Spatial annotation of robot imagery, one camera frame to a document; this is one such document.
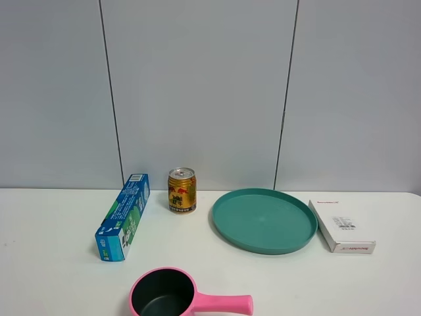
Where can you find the gold energy drink can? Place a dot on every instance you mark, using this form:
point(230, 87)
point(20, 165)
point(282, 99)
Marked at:
point(182, 190)

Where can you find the teal round plate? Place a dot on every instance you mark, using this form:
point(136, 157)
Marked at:
point(264, 221)

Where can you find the pink saucepan with handle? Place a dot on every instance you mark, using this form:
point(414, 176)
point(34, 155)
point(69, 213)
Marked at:
point(172, 291)

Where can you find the blue Darlie toothpaste box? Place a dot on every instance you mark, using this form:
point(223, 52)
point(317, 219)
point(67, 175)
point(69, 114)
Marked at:
point(117, 230)

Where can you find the white cardboard box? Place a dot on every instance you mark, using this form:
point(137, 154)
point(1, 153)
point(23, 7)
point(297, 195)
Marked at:
point(341, 230)

